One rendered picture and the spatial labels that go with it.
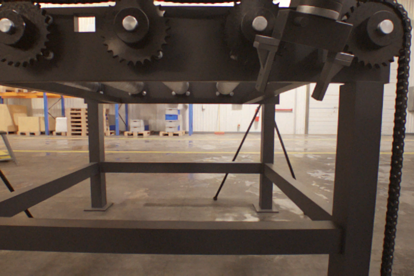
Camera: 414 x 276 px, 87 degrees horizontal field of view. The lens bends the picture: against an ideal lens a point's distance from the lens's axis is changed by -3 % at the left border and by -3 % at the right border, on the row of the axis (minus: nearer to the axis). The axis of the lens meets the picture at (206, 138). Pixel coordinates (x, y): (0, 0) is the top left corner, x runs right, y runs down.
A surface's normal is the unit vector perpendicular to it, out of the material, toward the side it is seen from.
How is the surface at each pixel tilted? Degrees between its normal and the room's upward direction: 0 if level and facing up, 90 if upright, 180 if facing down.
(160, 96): 90
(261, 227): 0
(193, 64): 90
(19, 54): 90
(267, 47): 113
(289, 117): 90
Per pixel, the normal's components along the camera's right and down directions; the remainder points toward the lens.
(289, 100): 0.00, 0.08
